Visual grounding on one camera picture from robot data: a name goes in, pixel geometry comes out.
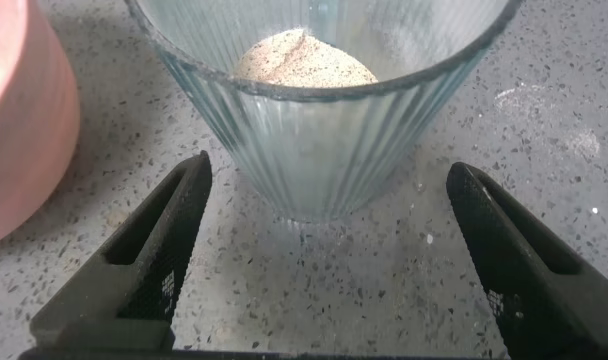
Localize clear ribbed glass cup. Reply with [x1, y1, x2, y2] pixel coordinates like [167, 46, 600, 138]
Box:
[123, 0, 524, 224]

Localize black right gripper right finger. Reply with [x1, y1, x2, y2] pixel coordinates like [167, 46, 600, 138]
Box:
[445, 161, 608, 360]

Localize pink round bowl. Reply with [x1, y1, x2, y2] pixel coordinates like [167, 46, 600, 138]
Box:
[0, 0, 81, 250]

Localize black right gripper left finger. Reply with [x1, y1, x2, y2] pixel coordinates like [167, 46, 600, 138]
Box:
[29, 150, 214, 351]

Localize beige powder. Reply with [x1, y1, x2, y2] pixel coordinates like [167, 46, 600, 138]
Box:
[232, 27, 379, 89]

